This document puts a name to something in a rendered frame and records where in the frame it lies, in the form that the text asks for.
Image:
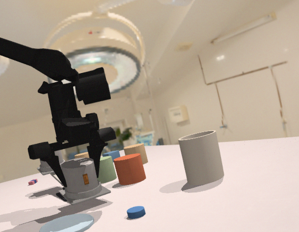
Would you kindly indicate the tan cylinder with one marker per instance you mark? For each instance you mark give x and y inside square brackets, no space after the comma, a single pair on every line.
[82,155]
[138,148]

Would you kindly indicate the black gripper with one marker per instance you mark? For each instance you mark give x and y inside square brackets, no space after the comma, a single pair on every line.
[46,152]

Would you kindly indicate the light blue block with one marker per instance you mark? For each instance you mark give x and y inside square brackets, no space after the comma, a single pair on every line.
[114,154]

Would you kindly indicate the pink eraser with blue sleeve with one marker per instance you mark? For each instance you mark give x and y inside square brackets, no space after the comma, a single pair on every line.
[32,182]

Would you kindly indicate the sage green cylinder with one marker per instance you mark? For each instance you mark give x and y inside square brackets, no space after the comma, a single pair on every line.
[106,171]

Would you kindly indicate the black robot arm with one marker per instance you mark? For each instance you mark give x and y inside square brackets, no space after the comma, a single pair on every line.
[91,87]

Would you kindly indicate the reddish-brown cylinder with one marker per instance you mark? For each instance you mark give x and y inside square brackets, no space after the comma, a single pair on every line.
[129,169]

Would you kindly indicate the blue short cylinder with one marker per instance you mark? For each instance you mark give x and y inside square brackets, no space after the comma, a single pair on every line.
[136,212]

